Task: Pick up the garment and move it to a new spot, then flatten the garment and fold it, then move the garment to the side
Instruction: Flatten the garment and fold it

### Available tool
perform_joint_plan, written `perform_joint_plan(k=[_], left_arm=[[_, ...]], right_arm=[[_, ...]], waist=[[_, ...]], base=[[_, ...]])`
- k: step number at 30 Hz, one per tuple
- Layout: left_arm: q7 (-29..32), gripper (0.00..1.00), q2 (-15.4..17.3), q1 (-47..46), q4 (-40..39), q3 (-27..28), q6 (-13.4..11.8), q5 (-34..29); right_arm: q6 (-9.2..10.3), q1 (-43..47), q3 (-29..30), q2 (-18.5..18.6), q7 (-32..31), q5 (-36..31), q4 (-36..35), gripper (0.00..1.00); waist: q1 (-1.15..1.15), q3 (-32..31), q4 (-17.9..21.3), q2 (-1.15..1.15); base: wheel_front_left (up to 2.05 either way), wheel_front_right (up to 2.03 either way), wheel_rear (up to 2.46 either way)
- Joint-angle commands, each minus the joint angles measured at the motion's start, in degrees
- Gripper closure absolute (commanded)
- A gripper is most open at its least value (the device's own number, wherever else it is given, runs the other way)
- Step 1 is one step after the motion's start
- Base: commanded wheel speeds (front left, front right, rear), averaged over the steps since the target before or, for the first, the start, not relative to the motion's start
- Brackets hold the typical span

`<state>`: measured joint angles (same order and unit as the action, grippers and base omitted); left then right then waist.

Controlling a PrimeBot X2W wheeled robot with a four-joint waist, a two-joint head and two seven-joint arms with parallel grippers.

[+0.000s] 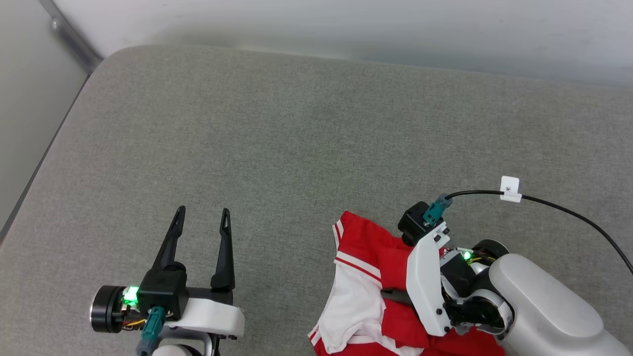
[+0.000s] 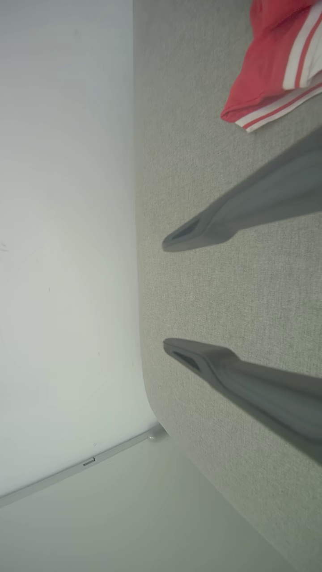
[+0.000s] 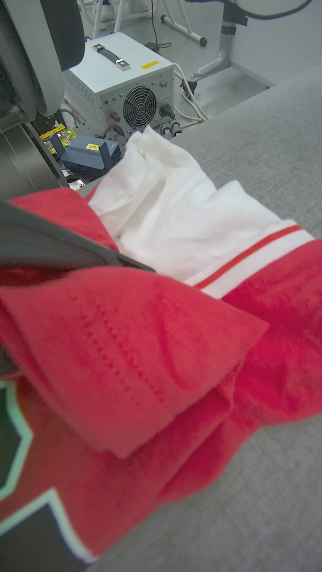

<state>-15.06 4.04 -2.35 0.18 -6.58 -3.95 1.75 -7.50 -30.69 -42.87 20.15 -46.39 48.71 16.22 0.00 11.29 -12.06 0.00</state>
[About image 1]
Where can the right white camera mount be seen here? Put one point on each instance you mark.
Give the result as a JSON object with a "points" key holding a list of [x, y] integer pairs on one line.
{"points": [[424, 282]]}

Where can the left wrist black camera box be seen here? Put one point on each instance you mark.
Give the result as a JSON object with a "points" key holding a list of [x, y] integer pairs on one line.
{"points": [[163, 291]]}

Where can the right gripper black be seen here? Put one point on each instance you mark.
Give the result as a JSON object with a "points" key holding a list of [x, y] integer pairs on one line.
{"points": [[457, 277]]}

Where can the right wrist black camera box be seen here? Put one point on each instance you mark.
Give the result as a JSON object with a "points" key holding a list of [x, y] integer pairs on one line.
{"points": [[411, 226]]}

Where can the dark grey wall baseboard strip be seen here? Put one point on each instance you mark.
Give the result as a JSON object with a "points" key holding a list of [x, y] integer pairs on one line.
{"points": [[74, 37]]}

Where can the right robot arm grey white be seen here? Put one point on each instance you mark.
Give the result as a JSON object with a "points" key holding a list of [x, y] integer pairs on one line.
{"points": [[544, 306]]}

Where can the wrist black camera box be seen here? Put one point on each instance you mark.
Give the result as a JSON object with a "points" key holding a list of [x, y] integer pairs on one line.
{"points": [[163, 291], [411, 226]]}

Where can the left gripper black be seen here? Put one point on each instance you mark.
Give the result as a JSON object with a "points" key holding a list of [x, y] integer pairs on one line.
{"points": [[106, 309]]}

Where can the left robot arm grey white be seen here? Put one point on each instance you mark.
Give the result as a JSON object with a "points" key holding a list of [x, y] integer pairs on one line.
{"points": [[173, 352]]}

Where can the red and white basketball jersey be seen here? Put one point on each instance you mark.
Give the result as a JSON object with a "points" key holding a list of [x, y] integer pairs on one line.
{"points": [[366, 237]]}

